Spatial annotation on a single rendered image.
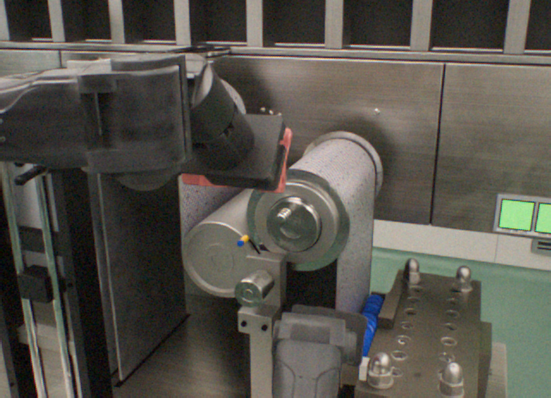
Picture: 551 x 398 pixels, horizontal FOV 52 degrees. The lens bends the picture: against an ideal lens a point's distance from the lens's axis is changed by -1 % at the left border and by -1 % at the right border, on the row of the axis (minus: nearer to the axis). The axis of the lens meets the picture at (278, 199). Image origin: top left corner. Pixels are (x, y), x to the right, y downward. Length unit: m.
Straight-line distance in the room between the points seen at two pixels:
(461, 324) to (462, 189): 0.24
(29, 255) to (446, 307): 0.69
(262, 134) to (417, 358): 0.49
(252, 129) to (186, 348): 0.68
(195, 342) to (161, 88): 0.83
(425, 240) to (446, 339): 2.68
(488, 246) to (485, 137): 2.60
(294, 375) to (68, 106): 0.30
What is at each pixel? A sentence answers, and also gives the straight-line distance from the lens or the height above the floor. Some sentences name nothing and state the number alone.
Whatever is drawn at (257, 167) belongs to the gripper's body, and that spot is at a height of 1.39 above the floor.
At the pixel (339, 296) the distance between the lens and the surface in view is 0.81.
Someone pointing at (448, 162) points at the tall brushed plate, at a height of 1.27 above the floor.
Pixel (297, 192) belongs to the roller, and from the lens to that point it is 0.75.
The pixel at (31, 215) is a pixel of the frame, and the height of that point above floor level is 1.25.
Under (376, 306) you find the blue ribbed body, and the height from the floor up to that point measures 1.04.
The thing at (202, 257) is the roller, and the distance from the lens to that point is 0.86.
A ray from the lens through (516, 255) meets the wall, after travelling 3.64.
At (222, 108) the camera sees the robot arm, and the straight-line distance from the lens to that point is 0.47.
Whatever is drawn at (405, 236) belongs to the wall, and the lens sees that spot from 3.63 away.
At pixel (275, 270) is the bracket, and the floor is 1.19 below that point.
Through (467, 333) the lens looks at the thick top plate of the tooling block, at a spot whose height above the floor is 1.03.
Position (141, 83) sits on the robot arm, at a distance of 0.38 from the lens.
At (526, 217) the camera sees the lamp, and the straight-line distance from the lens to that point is 1.07.
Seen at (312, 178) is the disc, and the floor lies 1.31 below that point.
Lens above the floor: 1.53
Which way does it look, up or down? 19 degrees down
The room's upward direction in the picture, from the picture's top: straight up
